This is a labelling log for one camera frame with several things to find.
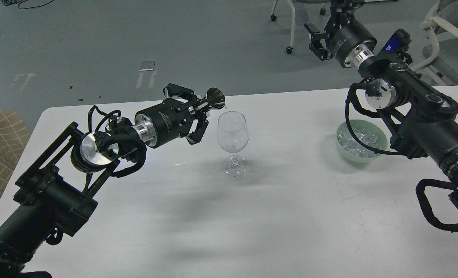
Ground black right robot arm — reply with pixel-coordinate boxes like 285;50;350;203
305;0;458;232

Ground white grey office chair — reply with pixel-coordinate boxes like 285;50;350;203
410;0;458;86

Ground white rolling chair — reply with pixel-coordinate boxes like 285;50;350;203
284;0;329;54

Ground green bowl of ice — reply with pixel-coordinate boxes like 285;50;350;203
336;119;388;163

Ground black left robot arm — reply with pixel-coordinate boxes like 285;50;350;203
0;84;226;278

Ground steel cocktail jigger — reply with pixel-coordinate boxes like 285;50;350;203
188;87;226;115

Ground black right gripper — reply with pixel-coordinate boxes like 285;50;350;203
304;0;377;68

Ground clear wine glass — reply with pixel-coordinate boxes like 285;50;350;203
217;111;249;178

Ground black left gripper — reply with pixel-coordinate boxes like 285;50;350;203
132;84;209;148

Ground black floor cables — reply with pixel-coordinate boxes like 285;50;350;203
0;0;56;17

